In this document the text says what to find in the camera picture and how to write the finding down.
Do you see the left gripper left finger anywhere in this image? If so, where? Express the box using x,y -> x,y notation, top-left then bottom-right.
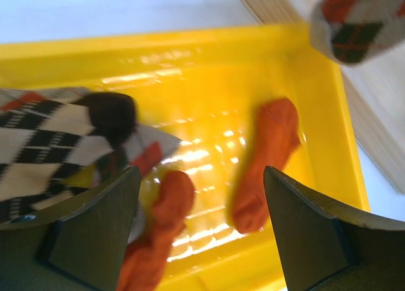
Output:
1,167 -> 141,290

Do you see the wooden hanger stand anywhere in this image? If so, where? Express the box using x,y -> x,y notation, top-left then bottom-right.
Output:
241,0 -> 404,193

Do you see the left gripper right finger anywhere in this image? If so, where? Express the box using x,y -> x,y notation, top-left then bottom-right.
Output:
264,167 -> 404,290

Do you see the orange sock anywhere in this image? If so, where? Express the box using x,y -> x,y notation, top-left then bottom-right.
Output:
232,97 -> 300,234
116,170 -> 195,290

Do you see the grey argyle sock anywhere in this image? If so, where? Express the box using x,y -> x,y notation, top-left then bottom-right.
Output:
309,0 -> 404,65

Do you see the yellow plastic tray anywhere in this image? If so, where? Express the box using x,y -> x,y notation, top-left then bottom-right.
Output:
1,23 -> 370,290

